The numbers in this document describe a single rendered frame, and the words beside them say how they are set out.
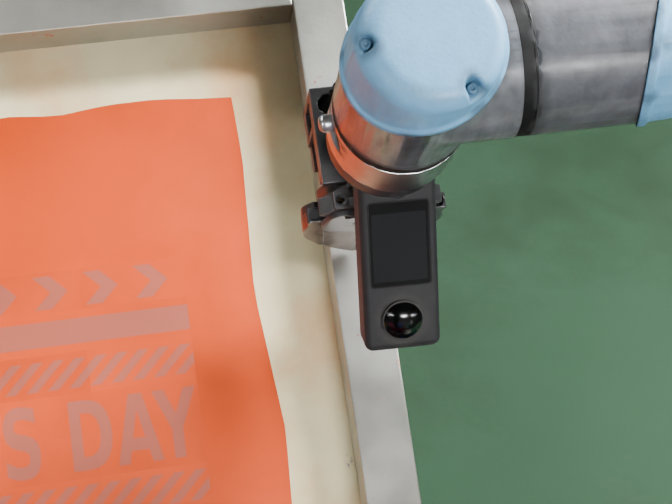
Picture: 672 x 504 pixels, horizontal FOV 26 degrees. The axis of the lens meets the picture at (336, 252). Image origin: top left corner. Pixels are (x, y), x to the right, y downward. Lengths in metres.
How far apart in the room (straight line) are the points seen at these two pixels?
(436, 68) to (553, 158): 2.61
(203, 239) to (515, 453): 1.71
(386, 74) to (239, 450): 0.44
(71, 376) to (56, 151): 0.17
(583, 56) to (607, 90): 0.02
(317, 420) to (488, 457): 1.68
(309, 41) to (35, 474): 0.37
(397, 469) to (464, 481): 1.66
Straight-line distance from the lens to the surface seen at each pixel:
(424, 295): 0.87
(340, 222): 0.90
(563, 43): 0.72
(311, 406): 1.05
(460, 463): 2.70
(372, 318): 0.87
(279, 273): 1.06
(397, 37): 0.68
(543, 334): 2.92
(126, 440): 1.05
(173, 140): 1.09
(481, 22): 0.69
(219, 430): 1.05
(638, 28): 0.73
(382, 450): 1.02
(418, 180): 0.80
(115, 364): 1.05
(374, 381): 1.02
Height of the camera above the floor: 2.18
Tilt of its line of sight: 46 degrees down
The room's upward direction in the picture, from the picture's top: straight up
